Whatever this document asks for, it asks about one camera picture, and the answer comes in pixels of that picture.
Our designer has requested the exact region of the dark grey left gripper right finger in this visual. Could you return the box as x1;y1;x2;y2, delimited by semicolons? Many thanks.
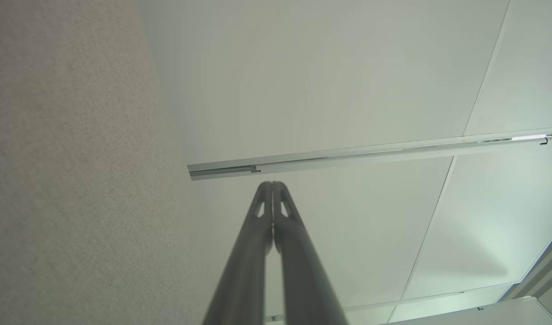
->
274;181;348;325

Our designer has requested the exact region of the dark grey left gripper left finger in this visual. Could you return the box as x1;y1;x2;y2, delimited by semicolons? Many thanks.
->
203;181;274;325

